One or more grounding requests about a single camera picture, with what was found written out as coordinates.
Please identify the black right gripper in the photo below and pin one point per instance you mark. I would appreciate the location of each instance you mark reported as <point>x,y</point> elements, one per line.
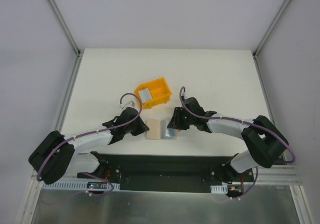
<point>176,119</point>

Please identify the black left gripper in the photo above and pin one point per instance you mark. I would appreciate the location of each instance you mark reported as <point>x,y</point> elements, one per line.
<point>139,128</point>

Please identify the beige card holder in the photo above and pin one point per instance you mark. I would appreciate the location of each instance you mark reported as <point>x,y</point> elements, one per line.
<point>158,130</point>

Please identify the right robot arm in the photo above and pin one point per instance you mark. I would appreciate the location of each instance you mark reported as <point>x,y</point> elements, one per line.
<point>265,144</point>

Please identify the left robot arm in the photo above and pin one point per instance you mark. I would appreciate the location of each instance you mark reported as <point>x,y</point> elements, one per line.
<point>58,154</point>

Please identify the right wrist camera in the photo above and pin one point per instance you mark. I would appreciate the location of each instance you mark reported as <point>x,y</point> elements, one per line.
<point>184,97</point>

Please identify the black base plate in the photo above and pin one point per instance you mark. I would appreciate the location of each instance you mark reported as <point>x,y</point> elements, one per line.
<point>166,163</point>

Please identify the white cable duct right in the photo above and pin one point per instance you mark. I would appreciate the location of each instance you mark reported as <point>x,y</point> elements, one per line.
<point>219,189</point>

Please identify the white cable duct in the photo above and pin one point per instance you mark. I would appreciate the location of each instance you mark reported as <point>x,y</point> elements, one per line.
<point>219,189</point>
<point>82,185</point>

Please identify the white cable duct left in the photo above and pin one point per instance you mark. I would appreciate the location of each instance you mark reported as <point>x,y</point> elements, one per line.
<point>82,185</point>

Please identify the left aluminium post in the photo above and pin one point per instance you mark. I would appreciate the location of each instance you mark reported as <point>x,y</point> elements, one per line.
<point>64,27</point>

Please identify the aluminium frame rail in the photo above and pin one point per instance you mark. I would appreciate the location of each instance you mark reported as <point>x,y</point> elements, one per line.
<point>276,175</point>

